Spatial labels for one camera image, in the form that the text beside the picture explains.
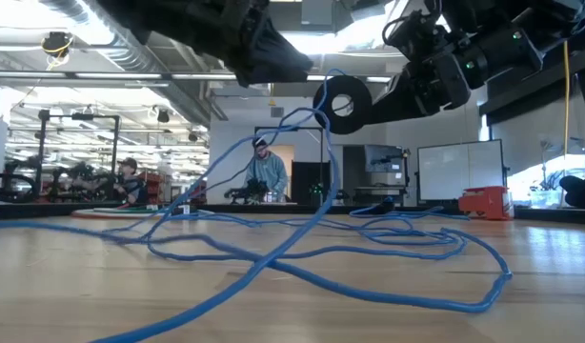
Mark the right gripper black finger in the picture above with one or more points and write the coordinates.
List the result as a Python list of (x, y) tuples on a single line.
[(395, 107)]

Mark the background black robot arm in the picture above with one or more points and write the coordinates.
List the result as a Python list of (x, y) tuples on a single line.
[(247, 190), (11, 183)]

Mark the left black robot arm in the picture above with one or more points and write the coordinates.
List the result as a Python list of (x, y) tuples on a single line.
[(178, 19)]

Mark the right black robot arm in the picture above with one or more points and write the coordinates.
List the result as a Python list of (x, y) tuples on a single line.
[(502, 43)]

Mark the computer monitor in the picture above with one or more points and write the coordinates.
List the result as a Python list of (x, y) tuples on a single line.
[(383, 164)]

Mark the black overhead beam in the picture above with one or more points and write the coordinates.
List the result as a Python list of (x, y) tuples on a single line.
[(521, 90)]

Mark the whiteboard on stand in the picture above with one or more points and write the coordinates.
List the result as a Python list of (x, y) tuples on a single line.
[(459, 169)]

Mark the black cabinet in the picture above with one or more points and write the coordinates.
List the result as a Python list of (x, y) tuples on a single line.
[(311, 183)]

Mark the person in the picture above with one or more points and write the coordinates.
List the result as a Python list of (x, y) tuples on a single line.
[(130, 186), (268, 174)]

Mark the red tape dispenser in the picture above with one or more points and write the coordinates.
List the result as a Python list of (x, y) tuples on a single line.
[(483, 202)]

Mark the red tool cart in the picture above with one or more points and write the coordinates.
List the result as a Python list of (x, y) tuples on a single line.
[(155, 183), (199, 193)]

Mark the long ceiling light strip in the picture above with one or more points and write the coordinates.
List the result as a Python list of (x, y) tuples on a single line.
[(116, 75)]

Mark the black chair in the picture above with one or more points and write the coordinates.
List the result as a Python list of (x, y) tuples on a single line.
[(580, 190)]

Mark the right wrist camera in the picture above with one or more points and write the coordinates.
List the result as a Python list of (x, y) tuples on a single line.
[(416, 38)]

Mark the silver ceiling duct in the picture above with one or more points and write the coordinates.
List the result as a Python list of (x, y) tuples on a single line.
[(130, 52)]

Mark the black table edge rail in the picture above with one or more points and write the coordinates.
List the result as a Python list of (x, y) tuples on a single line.
[(35, 209)]

